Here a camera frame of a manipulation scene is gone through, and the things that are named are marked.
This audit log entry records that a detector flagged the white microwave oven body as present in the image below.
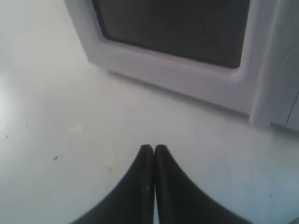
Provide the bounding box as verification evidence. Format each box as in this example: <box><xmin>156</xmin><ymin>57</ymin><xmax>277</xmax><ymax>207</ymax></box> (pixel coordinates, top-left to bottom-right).
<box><xmin>271</xmin><ymin>0</ymin><xmax>299</xmax><ymax>131</ymax></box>

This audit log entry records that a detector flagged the white microwave door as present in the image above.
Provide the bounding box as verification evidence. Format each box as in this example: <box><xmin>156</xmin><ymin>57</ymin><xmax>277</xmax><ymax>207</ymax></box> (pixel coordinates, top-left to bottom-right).
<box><xmin>66</xmin><ymin>0</ymin><xmax>281</xmax><ymax>127</ymax></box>

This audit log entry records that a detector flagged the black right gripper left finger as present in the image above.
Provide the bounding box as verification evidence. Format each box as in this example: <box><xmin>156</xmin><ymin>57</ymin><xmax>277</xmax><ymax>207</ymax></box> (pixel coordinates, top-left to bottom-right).
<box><xmin>74</xmin><ymin>145</ymin><xmax>155</xmax><ymax>224</ymax></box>

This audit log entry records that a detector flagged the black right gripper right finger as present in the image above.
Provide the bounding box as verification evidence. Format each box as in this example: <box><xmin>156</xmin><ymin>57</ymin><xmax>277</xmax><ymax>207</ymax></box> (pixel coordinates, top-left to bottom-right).
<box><xmin>154</xmin><ymin>145</ymin><xmax>248</xmax><ymax>224</ymax></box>

